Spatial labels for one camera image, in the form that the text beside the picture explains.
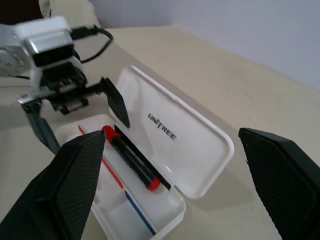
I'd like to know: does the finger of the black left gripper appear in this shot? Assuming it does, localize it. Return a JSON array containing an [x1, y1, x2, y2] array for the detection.
[[100, 77, 131, 129], [21, 100, 61, 155]]

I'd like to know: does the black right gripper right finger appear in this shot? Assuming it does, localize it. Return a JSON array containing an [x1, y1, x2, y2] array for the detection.
[[238, 127, 320, 240]]

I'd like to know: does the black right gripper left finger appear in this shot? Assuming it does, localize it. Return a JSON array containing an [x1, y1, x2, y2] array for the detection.
[[0, 129, 106, 240]]

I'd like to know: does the black marker with red cap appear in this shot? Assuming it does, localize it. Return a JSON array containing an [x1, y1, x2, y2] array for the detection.
[[101, 125, 161, 192]]

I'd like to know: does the red and blue pencil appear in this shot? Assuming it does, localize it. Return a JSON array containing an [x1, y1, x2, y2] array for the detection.
[[77, 124, 157, 237]]

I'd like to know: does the white plastic pencil case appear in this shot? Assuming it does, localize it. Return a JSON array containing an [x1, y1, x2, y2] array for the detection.
[[53, 65, 235, 240]]

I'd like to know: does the thin black marker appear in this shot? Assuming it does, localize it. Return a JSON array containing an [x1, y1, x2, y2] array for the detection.
[[113, 123, 172, 190]]

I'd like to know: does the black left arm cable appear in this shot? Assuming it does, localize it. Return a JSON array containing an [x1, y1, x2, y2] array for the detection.
[[71, 24, 114, 64]]

